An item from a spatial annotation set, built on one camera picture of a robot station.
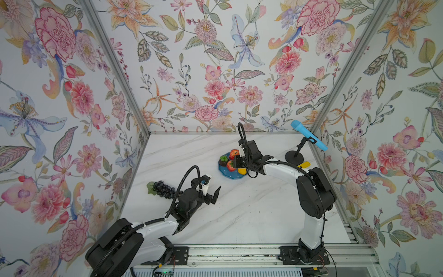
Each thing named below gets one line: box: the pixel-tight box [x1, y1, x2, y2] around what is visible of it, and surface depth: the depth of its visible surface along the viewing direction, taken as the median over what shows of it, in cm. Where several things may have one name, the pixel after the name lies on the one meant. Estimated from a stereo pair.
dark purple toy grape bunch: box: [147, 180, 184, 200], surface depth 92 cm
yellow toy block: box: [297, 161, 311, 169], surface depth 106 cm
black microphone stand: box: [284, 136, 318, 166], surface depth 109 cm
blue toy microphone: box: [290, 119, 329, 152], surface depth 92 cm
